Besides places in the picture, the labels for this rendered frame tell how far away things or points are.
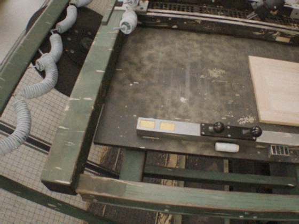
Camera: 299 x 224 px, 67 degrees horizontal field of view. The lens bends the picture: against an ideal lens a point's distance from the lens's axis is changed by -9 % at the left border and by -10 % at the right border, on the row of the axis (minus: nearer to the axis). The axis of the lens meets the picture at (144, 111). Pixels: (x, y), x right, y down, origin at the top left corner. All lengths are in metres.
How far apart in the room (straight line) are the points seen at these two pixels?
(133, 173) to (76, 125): 0.25
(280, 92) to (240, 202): 0.55
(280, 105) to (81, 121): 0.78
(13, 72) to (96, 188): 0.76
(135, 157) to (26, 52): 0.82
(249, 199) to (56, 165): 0.59
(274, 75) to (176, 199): 0.74
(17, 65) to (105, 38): 0.48
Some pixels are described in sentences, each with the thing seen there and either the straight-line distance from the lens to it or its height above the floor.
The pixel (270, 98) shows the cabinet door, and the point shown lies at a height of 1.23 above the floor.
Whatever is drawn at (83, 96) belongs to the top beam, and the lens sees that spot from 0.90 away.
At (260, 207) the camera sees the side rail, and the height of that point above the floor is 1.34.
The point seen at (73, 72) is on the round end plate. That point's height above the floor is 1.86.
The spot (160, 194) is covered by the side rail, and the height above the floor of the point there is 1.58.
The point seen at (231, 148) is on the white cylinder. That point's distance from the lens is 0.89.
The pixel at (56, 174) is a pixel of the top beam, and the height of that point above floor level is 1.86.
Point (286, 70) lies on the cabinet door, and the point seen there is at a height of 1.13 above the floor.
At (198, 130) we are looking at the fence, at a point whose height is 1.49.
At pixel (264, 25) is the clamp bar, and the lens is 1.44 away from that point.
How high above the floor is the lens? 2.03
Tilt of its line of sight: 25 degrees down
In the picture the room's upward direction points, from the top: 61 degrees counter-clockwise
